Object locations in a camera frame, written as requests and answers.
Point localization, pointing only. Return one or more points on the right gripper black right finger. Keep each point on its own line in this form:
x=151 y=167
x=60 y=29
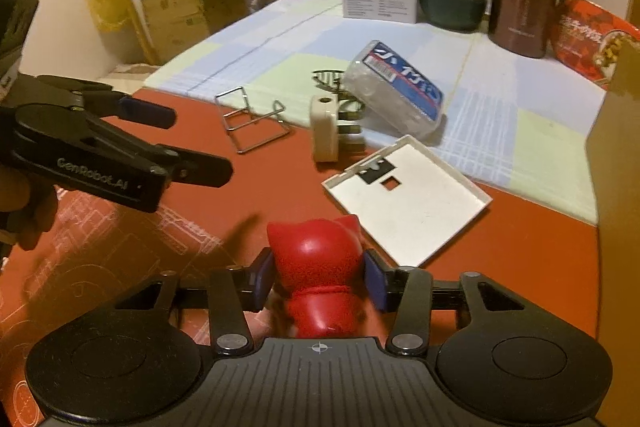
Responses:
x=495 y=353

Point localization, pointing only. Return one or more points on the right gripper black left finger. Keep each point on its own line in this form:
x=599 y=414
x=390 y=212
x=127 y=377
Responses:
x=148 y=349

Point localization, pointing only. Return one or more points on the metal wire stand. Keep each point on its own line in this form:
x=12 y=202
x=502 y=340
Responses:
x=235 y=120

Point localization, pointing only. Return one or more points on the red cat figurine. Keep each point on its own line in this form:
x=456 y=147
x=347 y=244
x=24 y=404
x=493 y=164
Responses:
x=320 y=265

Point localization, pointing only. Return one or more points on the cream three-pin plug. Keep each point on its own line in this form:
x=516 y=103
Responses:
x=334 y=123

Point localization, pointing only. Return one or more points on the clear dental floss pick box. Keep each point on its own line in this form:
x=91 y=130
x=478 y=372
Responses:
x=395 y=90

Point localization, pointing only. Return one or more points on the person's left hand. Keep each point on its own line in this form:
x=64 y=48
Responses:
x=32 y=196

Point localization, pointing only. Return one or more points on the cardboard boxes on floor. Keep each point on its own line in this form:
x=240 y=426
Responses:
x=176 y=25

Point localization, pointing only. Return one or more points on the flat white square plate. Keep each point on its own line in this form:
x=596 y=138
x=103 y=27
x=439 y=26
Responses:
x=408 y=200

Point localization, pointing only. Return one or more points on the open brown cardboard box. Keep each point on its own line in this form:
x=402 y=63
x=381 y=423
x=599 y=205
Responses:
x=612 y=149

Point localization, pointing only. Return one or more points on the striped hair claw clip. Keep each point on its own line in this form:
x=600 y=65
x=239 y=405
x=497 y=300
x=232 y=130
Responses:
x=330 y=80

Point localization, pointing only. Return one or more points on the red beef rice meal bowl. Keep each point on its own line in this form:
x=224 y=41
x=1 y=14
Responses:
x=588 y=39

